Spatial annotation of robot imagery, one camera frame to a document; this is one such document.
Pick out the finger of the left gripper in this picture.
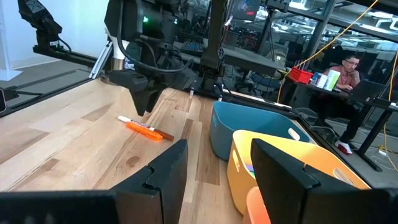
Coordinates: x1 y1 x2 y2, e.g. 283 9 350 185
146 88 166 113
129 89 150 116

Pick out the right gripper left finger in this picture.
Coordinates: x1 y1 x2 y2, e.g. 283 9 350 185
0 139 189 224

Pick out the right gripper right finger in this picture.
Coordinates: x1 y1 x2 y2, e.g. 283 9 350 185
250 138 398 224

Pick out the orange highlighter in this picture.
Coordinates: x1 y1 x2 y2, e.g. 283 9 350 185
126 121 164 141

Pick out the brown capped thin marker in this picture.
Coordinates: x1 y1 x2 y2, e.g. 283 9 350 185
118 115 175 141

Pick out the orange plastic bin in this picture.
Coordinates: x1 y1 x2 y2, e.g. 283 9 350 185
242 186 271 224

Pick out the yellow plastic bin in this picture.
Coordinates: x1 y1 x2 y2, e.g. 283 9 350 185
226 129 371 215

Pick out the teal plastic bin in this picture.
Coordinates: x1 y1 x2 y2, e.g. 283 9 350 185
208 101 312 161

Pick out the grey desk top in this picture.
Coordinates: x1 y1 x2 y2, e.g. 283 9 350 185
223 46 287 77

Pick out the red box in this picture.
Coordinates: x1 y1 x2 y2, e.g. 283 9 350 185
289 67 314 85

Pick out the white green box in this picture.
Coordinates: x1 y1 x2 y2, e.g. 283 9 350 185
325 70 341 91

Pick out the black desk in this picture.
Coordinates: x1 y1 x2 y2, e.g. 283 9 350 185
281 74 398 174

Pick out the person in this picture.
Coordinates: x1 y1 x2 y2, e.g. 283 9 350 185
317 55 363 156

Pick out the dark laptop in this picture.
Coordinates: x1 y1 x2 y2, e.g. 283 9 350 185
349 80 388 102

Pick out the silver aluminium bracket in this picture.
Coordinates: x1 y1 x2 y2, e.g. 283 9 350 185
88 40 113 79

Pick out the yellow hanging cable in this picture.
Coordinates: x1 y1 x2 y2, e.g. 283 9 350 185
276 0 380 103

